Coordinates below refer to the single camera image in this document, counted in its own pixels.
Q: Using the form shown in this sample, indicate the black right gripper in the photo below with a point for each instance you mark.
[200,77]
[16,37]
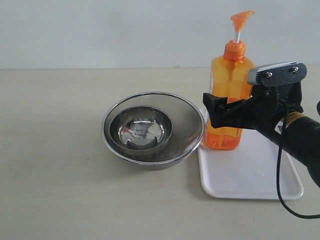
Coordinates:
[274,112]

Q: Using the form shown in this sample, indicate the orange pump soap bottle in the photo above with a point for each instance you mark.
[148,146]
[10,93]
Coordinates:
[229,74]

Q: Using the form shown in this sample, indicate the large steel mesh strainer bowl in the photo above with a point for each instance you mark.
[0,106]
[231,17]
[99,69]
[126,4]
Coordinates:
[188,129]

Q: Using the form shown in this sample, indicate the small stainless steel bowl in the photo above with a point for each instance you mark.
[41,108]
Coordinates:
[141,129]

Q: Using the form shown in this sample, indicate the white plastic tray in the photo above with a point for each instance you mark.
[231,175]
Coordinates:
[247,172]

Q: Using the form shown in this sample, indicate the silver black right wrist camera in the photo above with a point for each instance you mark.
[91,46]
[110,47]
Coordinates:
[277,74]

